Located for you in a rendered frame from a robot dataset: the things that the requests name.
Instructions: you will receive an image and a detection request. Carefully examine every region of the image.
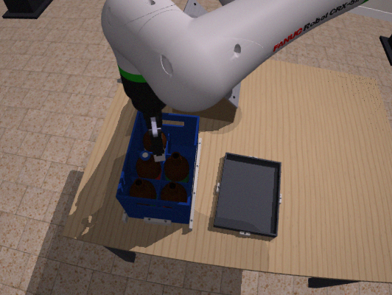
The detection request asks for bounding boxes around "blue plastic bottle crate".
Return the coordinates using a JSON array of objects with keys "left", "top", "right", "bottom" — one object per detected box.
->
[{"left": 116, "top": 117, "right": 199, "bottom": 224}]

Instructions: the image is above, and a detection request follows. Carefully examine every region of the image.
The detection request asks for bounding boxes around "brown glass bottle with red label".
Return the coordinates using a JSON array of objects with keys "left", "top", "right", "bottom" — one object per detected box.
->
[{"left": 136, "top": 150, "right": 161, "bottom": 180}]

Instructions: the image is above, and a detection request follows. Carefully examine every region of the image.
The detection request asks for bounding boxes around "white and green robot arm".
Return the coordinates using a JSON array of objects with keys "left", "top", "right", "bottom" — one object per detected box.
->
[{"left": 101, "top": 0, "right": 368, "bottom": 112}]

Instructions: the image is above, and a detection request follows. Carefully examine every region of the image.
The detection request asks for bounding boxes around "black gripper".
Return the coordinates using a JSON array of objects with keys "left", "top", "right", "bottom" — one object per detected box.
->
[{"left": 131, "top": 100, "right": 166, "bottom": 162}]

